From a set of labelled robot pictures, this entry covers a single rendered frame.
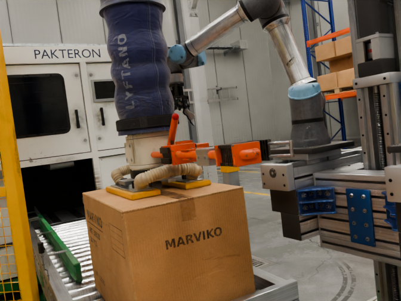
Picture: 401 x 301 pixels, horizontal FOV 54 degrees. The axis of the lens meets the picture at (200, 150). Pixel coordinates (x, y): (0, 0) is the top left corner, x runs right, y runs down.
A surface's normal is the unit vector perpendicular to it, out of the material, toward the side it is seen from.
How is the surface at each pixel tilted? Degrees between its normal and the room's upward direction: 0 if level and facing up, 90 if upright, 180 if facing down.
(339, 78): 90
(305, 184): 90
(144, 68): 70
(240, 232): 90
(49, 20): 90
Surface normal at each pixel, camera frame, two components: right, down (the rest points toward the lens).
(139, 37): 0.21, -0.22
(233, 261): 0.46, -0.01
